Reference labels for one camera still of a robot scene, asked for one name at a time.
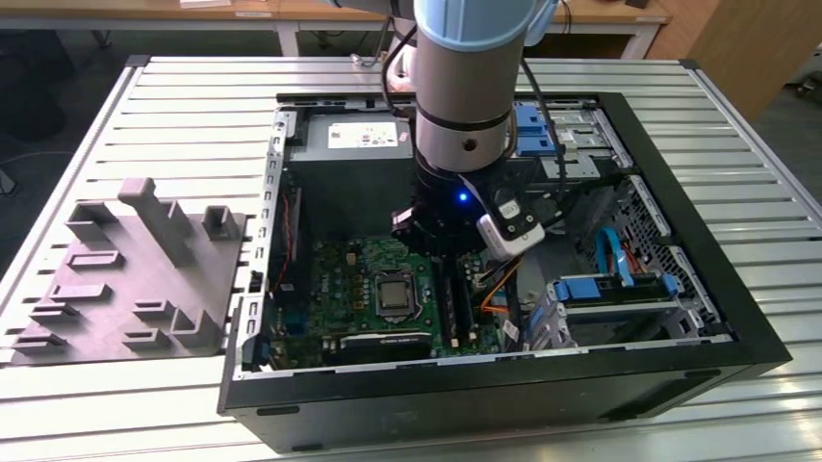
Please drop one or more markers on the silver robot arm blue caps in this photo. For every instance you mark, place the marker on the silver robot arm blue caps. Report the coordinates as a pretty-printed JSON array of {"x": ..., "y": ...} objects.
[{"x": 461, "y": 96}]

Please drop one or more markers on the grey power supply unit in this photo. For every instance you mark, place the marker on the grey power supply unit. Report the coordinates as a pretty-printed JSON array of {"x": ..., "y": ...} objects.
[{"x": 349, "y": 192}]

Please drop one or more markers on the silver CPU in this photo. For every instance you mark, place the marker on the silver CPU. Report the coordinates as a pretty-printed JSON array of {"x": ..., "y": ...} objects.
[{"x": 395, "y": 294}]

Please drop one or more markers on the green motherboard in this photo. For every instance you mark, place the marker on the green motherboard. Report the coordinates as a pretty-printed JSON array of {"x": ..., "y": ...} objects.
[{"x": 333, "y": 274}]

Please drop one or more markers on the silver optical drive cage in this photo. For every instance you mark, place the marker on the silver optical drive cage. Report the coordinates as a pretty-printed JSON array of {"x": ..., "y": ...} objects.
[{"x": 580, "y": 168}]

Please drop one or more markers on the hard disk in blue carrier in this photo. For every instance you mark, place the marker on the hard disk in blue carrier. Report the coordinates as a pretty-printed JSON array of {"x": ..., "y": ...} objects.
[{"x": 580, "y": 290}]

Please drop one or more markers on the black graphics card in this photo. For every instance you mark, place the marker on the black graphics card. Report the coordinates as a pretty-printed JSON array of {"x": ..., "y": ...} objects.
[{"x": 385, "y": 349}]

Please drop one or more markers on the silver disk bay cage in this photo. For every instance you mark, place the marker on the silver disk bay cage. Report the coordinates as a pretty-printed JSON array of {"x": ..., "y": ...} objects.
[{"x": 616, "y": 312}]

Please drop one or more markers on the black PC case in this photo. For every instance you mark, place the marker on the black PC case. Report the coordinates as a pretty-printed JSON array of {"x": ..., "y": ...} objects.
[{"x": 449, "y": 399}]

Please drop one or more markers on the blue VGA port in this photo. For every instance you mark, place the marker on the blue VGA port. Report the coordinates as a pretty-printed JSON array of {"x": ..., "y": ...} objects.
[{"x": 263, "y": 350}]

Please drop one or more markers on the grey parts rack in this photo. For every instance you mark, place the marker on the grey parts rack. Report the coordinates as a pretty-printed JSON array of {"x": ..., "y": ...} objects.
[{"x": 147, "y": 269}]

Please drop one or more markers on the wooden cabinet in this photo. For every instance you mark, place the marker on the wooden cabinet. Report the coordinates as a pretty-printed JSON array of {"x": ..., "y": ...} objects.
[{"x": 738, "y": 43}]

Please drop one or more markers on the black chair base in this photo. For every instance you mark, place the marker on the black chair base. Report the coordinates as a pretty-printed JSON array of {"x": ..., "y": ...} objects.
[{"x": 808, "y": 84}]

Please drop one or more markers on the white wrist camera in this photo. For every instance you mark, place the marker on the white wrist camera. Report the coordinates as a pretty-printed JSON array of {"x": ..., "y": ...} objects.
[{"x": 514, "y": 236}]

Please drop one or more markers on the blue plastic drive bracket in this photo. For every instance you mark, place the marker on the blue plastic drive bracket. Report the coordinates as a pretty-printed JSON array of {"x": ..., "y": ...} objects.
[{"x": 532, "y": 139}]

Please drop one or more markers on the wooden desk white frame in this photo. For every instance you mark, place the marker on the wooden desk white frame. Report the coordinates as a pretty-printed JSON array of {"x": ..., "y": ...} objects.
[{"x": 192, "y": 12}]

